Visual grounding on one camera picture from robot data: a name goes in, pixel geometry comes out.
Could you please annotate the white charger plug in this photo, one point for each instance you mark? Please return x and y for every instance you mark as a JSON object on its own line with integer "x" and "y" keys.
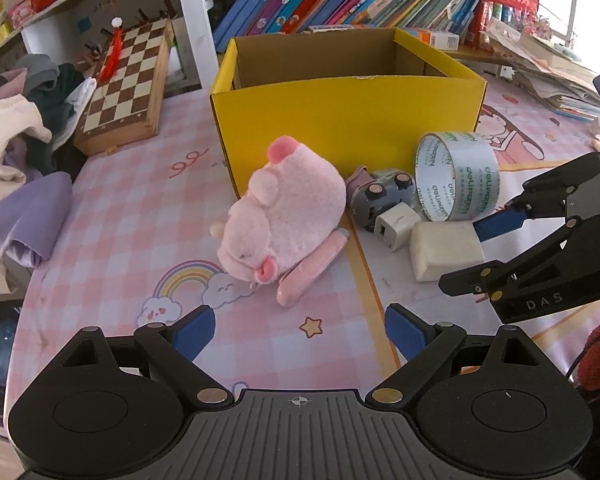
{"x": 397, "y": 225}

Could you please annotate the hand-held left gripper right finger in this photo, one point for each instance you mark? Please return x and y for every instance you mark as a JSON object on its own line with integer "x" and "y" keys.
{"x": 405, "y": 332}

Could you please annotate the clear tape roll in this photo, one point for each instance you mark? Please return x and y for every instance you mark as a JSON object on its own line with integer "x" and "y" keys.
{"x": 472, "y": 180}

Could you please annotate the pile of clothes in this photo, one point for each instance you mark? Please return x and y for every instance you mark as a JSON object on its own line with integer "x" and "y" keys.
{"x": 15, "y": 125}

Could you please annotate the red tassel ornament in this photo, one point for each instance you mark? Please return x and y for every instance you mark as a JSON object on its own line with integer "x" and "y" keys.
{"x": 111, "y": 55}

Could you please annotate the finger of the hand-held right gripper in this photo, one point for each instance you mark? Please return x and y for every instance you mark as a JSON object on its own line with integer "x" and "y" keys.
{"x": 500, "y": 224}
{"x": 480, "y": 277}

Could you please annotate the purple cloth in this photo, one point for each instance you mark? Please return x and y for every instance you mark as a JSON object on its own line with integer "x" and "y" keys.
{"x": 35, "y": 210}

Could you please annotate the white shelf frame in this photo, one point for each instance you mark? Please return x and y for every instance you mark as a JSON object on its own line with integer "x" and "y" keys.
{"x": 192, "y": 20}

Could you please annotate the stack of books and papers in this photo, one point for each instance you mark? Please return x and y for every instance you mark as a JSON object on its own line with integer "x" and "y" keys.
{"x": 545, "y": 70}

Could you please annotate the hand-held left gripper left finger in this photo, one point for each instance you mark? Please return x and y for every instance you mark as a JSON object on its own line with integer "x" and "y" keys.
{"x": 196, "y": 332}

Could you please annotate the pink checked desktop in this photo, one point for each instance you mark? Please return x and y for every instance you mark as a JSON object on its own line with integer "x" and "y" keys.
{"x": 130, "y": 220}

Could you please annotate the grey toy car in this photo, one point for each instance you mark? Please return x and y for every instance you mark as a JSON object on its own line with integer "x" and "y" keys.
{"x": 382, "y": 199}

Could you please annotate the small pink grey pouch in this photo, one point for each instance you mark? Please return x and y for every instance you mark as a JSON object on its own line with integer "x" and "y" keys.
{"x": 356, "y": 182}

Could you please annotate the pink plush pig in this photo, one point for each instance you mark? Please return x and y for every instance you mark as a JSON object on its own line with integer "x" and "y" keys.
{"x": 285, "y": 210}

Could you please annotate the small orange white box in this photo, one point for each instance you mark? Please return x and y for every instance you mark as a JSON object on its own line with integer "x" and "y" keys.
{"x": 439, "y": 39}

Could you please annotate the white rectangular block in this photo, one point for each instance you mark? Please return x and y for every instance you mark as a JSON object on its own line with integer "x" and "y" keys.
{"x": 440, "y": 250}

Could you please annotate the pink tube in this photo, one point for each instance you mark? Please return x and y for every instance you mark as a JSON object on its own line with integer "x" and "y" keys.
{"x": 305, "y": 275}

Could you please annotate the wooden chessboard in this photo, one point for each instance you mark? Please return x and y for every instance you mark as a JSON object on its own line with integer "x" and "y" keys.
{"x": 125, "y": 90}

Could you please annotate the yellow cardboard box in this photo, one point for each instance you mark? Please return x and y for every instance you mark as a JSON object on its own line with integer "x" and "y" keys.
{"x": 330, "y": 120}

